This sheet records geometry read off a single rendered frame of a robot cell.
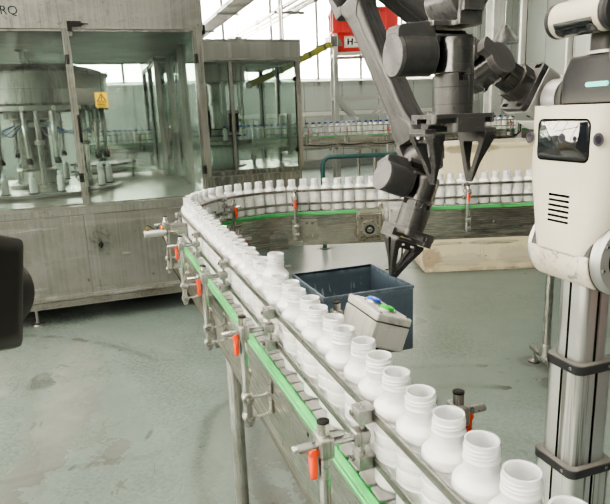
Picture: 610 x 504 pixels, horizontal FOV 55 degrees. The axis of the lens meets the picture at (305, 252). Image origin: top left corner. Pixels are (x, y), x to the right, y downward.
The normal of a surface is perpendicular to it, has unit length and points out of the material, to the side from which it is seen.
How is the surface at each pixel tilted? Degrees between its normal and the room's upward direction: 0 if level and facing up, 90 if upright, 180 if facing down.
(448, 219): 90
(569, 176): 90
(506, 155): 90
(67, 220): 90
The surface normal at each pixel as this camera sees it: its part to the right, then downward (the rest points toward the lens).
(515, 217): 0.02, 0.26
